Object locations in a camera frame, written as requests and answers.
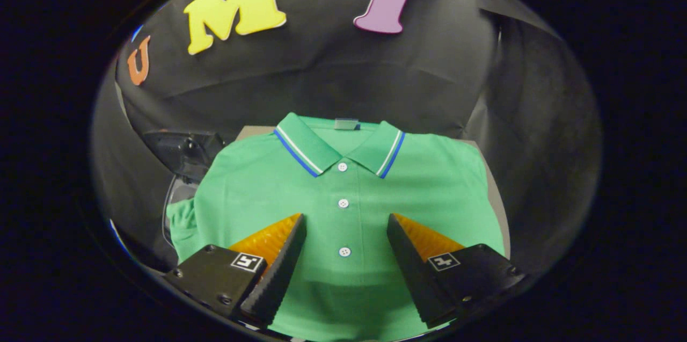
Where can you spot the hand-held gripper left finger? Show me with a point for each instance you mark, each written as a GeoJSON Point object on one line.
{"type": "Point", "coordinates": [279, 272]}

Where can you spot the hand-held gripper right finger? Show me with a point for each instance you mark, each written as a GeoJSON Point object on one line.
{"type": "Point", "coordinates": [413, 277]}

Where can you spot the green polo shirt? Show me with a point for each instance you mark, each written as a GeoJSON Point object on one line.
{"type": "Point", "coordinates": [343, 186]}

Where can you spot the black backdrop cloth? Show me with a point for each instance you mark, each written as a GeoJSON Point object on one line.
{"type": "Point", "coordinates": [322, 73]}

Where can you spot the beige cabinet with dark frame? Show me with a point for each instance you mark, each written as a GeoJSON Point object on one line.
{"type": "Point", "coordinates": [496, 197]}

